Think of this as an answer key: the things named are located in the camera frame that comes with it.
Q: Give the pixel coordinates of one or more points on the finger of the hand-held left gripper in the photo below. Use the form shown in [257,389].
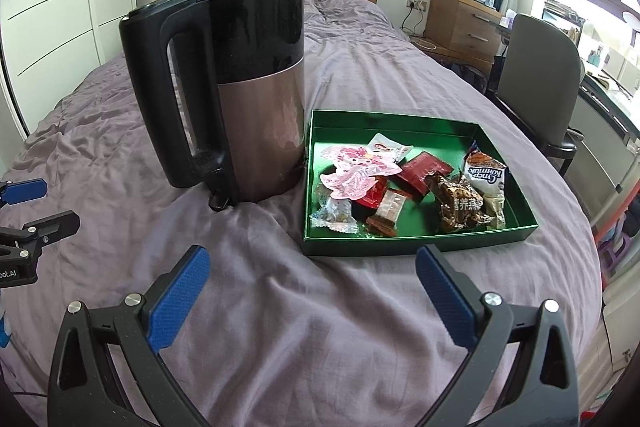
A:
[50,227]
[25,190]

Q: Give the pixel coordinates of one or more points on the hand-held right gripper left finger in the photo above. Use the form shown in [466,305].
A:
[177,297]

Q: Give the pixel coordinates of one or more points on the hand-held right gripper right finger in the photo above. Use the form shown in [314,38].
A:
[447,297]

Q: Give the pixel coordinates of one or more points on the brown crinkled snack packet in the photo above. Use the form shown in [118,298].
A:
[455,202]

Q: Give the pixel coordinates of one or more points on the beige candy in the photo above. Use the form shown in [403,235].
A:
[495,209]

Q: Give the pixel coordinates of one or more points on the small red-brown candy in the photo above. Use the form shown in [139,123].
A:
[389,209]

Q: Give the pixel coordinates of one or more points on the blue and white wafer packet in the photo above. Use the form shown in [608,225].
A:
[482,172]

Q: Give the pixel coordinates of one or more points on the dark red snack packet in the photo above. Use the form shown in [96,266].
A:
[422,169]

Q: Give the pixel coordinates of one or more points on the small clear candy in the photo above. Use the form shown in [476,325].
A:
[335,212]

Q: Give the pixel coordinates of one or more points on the red and grey snack pouch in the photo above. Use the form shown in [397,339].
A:
[387,146]

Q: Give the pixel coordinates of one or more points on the pink cartoon snack packet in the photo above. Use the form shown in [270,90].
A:
[350,167]

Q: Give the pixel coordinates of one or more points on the green cardboard box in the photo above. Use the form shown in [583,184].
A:
[425,127]

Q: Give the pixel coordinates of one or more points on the black and copper electric kettle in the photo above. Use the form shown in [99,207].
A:
[260,132]

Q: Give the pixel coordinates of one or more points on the white wardrobe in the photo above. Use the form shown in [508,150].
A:
[60,7]

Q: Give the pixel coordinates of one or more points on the white desk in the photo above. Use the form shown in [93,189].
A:
[595,142]

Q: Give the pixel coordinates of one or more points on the grey chair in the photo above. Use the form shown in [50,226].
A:
[540,67]

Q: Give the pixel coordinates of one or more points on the wooden nightstand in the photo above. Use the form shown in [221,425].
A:
[460,27]

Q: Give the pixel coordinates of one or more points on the wall socket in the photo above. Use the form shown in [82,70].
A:
[416,4]

